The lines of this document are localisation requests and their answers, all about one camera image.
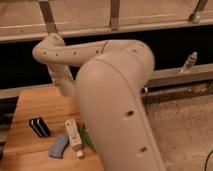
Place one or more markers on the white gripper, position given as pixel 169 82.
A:
pixel 59 72

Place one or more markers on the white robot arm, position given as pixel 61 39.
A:
pixel 106 78

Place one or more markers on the black white striped eraser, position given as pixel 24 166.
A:
pixel 39 127

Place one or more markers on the white remote controller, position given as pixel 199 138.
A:
pixel 74 137

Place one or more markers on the green bowl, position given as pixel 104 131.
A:
pixel 86 137

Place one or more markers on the white bottle on ledge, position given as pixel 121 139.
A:
pixel 191 60

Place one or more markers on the left metal bracket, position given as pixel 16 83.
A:
pixel 47 16

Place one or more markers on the metal bracket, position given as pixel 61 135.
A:
pixel 114 14
pixel 47 16
pixel 195 15

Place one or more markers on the middle metal bracket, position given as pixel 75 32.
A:
pixel 114 14

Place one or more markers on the right metal bracket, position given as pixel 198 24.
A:
pixel 195 15

